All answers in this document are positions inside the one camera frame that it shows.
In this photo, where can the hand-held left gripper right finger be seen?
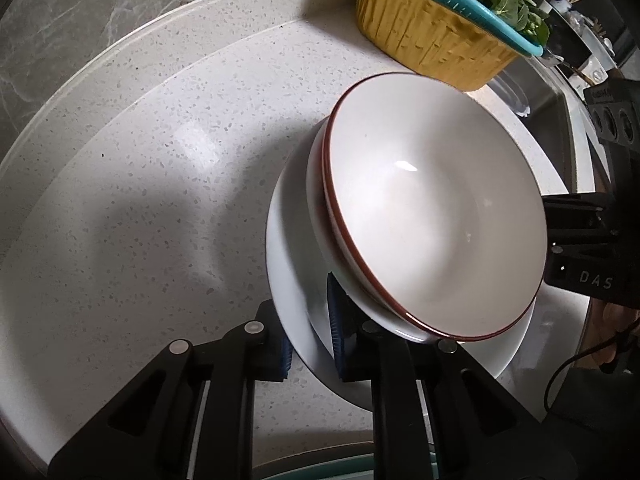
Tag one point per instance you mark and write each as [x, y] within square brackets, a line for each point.
[342, 340]

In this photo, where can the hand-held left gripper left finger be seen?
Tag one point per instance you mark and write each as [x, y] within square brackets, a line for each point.
[285, 360]

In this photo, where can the large white bowl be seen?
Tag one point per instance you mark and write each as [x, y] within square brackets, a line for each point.
[295, 260]

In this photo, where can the floral bowl with red rim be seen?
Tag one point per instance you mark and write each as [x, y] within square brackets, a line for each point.
[435, 200]

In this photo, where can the teal plastic colander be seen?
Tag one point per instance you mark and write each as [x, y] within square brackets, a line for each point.
[515, 42]

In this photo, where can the teal floral plate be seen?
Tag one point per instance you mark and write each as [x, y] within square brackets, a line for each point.
[320, 475]

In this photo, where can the yellow plastic basket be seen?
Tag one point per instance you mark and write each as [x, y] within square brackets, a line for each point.
[425, 30]

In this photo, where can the clear glass bowl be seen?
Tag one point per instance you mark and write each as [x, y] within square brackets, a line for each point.
[512, 92]

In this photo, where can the person's right hand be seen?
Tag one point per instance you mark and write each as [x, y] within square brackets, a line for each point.
[620, 325]

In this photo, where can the stainless steel sink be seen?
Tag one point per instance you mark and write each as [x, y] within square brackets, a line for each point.
[555, 125]

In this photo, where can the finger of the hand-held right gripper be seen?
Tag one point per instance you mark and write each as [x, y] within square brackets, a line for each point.
[580, 212]
[585, 246]

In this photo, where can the person's right forearm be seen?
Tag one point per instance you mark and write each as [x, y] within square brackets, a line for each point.
[600, 410]

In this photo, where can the green leafy vegetables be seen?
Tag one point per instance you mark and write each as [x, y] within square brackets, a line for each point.
[505, 0]

